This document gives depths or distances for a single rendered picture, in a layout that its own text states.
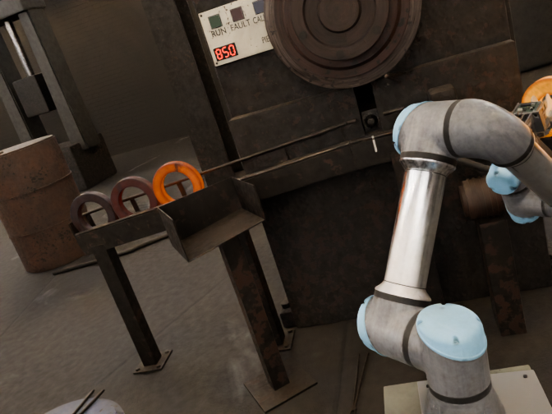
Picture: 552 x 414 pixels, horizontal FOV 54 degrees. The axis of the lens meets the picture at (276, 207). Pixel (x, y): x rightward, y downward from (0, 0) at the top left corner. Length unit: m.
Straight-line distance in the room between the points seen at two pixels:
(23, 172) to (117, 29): 4.89
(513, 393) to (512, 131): 0.53
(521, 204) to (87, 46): 7.97
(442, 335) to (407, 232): 0.22
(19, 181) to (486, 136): 3.45
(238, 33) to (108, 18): 6.87
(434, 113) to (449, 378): 0.50
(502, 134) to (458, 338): 0.38
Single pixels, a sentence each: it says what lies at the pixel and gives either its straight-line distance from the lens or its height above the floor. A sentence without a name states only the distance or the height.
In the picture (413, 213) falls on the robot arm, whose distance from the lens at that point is 1.13.
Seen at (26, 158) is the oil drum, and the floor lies 0.80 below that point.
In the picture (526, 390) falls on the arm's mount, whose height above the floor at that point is 0.31.
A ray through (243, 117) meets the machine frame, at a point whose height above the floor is 0.87.
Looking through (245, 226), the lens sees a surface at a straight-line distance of 1.64.
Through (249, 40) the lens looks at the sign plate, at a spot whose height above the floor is 1.11.
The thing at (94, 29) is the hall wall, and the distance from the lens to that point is 8.83.
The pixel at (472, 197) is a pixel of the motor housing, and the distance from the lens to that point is 1.69.
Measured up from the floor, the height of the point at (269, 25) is 1.13.
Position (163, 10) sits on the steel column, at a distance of 4.57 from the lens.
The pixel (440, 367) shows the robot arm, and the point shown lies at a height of 0.48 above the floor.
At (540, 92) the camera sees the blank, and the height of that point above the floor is 0.75.
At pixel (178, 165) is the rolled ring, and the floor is 0.78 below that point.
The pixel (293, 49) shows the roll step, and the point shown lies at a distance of 1.73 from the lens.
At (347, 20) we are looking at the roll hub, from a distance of 1.64.
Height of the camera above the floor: 1.13
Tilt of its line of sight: 18 degrees down
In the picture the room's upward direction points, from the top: 18 degrees counter-clockwise
